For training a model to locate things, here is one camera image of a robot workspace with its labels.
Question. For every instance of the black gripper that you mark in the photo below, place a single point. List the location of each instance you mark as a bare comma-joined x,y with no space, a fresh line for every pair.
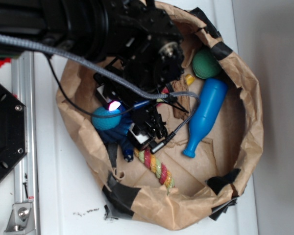
147,122

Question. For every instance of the blue rubber ball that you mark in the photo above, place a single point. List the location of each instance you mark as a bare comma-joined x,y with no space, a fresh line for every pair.
113,118

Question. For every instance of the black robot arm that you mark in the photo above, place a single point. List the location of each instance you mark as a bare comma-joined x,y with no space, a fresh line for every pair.
140,35

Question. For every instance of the green rubber ball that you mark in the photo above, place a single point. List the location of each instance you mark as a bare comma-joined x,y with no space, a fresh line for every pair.
205,64

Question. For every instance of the brown wooden bark piece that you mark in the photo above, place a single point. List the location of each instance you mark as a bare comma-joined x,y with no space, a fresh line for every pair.
184,101

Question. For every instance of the blue plastic bowling pin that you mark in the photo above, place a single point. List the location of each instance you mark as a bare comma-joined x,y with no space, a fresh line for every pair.
212,96

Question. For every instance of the brown paper bag bin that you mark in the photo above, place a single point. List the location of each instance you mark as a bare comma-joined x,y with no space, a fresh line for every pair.
206,185

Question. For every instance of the multicolour braided rope toy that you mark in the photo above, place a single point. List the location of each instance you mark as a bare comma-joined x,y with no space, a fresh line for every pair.
152,162

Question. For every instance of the aluminium extrusion rail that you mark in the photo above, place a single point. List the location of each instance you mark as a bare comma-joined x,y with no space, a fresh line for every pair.
25,172

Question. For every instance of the black hexagonal robot base plate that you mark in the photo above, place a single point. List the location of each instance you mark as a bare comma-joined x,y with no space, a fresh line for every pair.
12,132

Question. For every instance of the metal corner bracket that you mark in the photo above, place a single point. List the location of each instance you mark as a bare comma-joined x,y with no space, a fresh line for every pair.
21,221

